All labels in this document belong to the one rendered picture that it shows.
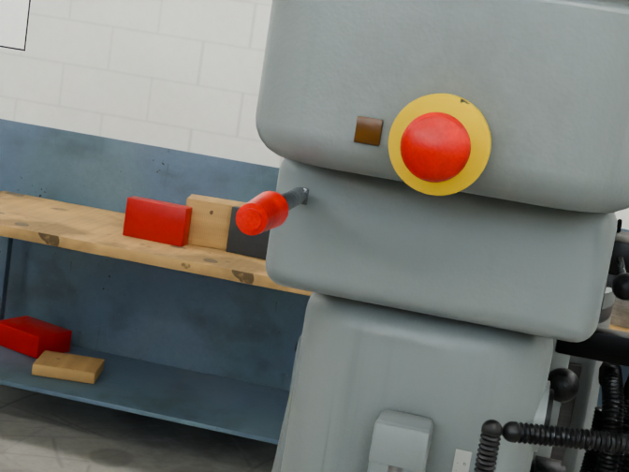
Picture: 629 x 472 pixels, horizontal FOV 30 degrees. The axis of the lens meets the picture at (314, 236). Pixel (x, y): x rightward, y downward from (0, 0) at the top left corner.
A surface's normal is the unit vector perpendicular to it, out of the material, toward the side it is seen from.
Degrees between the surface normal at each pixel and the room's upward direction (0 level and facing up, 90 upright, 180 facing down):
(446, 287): 90
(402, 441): 90
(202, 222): 90
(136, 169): 90
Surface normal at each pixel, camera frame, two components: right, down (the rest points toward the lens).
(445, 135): -0.14, 0.07
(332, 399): -0.47, 0.08
